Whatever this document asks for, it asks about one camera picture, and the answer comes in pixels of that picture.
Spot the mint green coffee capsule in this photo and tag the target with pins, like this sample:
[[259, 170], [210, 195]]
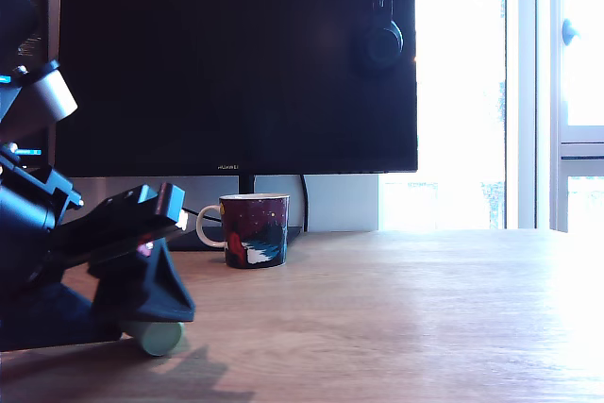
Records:
[[162, 340]]

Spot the dark night-scene printed mug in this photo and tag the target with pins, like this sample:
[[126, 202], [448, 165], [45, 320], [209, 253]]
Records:
[[257, 233]]

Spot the large black monitor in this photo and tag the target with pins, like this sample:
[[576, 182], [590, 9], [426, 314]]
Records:
[[236, 68]]

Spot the black headphones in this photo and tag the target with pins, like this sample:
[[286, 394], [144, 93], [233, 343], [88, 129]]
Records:
[[380, 49]]

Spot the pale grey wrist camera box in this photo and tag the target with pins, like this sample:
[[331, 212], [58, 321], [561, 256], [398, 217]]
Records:
[[59, 96]]

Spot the white window frame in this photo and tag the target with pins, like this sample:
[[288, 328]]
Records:
[[526, 91]]

